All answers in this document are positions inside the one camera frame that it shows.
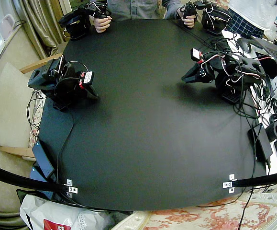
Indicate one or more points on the black leader arm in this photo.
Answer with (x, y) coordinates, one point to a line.
(214, 19)
(76, 21)

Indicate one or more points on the operator left forearm grey sleeve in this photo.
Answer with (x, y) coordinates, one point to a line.
(171, 8)

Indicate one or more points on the black follower arm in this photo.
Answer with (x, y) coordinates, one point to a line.
(45, 79)
(238, 72)

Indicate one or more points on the operator left hand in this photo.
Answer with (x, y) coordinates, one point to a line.
(189, 22)

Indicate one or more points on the operator right hand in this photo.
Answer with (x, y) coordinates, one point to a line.
(102, 24)

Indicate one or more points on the black computer mouse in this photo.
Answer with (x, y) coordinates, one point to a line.
(244, 45)

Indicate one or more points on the large black table mat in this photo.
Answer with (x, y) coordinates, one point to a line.
(140, 119)

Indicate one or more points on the beige chair cushion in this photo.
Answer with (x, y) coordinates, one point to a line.
(9, 107)

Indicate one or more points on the blue checked cloth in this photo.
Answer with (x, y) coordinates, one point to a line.
(244, 22)

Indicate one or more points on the beige curtain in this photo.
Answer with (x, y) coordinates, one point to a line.
(35, 26)

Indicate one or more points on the dark grey laptop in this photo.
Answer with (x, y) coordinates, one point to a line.
(272, 50)

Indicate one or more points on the black power adapter blue light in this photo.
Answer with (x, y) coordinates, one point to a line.
(43, 157)

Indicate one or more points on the white cloth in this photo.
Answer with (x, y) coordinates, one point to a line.
(255, 10)

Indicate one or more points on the pink white box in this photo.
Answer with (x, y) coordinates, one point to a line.
(6, 26)

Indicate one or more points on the operator torso grey shirt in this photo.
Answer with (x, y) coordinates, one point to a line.
(131, 8)

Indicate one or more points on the slim black power adapter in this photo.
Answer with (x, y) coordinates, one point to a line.
(262, 141)

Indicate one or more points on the black tape roll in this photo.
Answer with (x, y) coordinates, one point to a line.
(275, 129)

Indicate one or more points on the white plastic bag red print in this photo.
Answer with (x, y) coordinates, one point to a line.
(57, 213)

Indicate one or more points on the floral tablecloth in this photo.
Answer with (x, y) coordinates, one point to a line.
(200, 215)

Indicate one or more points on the wrist camera white face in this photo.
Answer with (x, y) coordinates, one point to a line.
(195, 54)

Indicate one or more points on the wooden chair frame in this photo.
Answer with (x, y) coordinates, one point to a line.
(40, 62)

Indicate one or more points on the small metal bracket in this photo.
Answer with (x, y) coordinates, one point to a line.
(69, 182)
(226, 185)
(231, 190)
(231, 177)
(73, 190)

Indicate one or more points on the black camera stand bar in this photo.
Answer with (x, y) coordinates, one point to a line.
(16, 177)
(262, 180)

